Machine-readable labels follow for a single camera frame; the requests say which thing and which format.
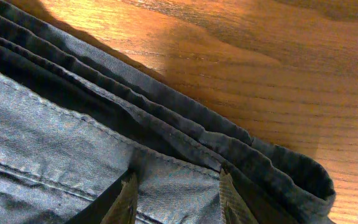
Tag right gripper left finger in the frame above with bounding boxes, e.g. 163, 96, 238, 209
65, 170, 139, 224

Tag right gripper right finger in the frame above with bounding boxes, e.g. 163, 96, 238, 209
219, 169, 258, 224

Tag blue denim shorts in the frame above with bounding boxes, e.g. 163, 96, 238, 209
0, 1, 336, 223

